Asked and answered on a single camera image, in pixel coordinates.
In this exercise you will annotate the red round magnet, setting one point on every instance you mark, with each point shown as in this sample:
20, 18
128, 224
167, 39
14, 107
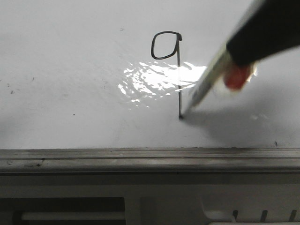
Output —
237, 76

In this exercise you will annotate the white whiteboard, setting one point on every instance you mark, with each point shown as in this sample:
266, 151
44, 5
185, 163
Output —
104, 74

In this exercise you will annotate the white whiteboard marker pen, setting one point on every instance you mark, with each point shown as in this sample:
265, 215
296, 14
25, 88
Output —
208, 77

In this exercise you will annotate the grey appliance below board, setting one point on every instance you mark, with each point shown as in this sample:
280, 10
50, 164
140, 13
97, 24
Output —
150, 199

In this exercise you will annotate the grey aluminium whiteboard tray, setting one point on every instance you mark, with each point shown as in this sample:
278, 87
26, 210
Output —
150, 160

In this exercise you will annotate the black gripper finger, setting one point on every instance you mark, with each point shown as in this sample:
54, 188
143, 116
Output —
266, 28

